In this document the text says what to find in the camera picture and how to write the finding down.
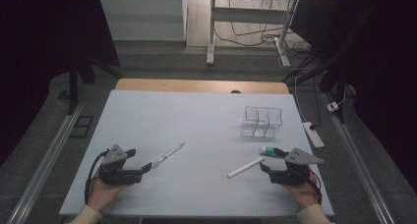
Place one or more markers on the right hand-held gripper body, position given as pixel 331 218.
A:
pixel 290 176

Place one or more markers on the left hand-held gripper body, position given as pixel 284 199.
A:
pixel 114 175

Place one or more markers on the green and white glue stick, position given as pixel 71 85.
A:
pixel 268 150

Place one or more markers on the clear plastic pen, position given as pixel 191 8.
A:
pixel 167 155

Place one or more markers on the clear plastic pen holder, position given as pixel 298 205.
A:
pixel 262 132

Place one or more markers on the person's right hand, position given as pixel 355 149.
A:
pixel 305 193

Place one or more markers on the person's left hand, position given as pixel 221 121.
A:
pixel 101 194

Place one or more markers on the white power strip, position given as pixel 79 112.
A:
pixel 313 135

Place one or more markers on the small white adapter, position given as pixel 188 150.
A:
pixel 332 106

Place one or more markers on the black metal stand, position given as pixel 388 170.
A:
pixel 73 86
pixel 331 76

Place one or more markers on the dark curtain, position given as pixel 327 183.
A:
pixel 387 70
pixel 39 53

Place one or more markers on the white cabinet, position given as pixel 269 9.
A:
pixel 141 17

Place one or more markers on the black floor frame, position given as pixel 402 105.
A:
pixel 76 134

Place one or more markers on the aluminium floor rail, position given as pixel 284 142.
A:
pixel 360 171
pixel 42 171

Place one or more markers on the white desk frame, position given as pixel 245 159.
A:
pixel 249 15

